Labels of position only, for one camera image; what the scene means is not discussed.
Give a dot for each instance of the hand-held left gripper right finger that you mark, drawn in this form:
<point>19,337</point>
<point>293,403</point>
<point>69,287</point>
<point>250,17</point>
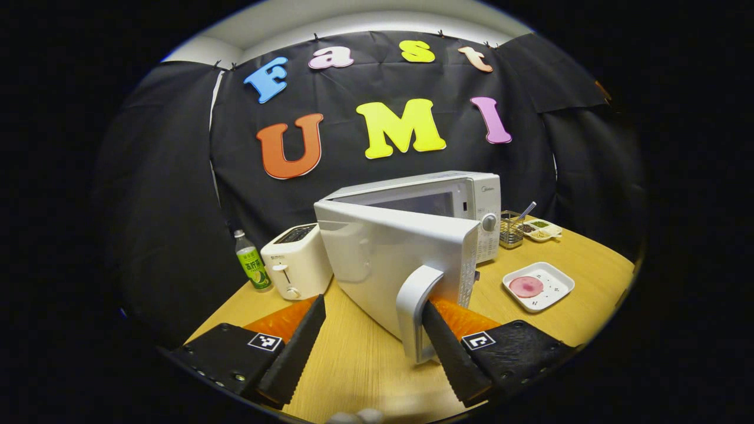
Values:
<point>456,365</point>

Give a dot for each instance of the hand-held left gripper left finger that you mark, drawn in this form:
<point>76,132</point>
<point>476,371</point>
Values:
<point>297,353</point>

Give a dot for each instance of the pink ham slice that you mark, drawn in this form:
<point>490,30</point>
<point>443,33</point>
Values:
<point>526,287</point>

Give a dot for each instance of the white square plate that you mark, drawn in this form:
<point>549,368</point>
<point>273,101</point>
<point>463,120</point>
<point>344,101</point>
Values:
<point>554,285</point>

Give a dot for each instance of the white microwave oven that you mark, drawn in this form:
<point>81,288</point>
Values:
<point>389,259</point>

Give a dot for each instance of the white toaster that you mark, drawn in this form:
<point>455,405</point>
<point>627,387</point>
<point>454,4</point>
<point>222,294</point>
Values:
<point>297,262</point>

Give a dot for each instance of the green drink bottle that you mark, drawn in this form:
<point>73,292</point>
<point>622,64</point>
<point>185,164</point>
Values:
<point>254,268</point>

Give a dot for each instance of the metal mesh basket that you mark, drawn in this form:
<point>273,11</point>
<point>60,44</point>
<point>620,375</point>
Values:
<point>511,232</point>

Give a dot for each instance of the white divided snack tray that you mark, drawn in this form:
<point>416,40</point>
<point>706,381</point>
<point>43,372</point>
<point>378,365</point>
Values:
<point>542,231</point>

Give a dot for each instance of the metal spoon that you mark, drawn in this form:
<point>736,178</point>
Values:
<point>527,210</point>

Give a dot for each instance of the black backdrop cloth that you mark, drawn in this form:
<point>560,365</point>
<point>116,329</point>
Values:
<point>177,176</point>

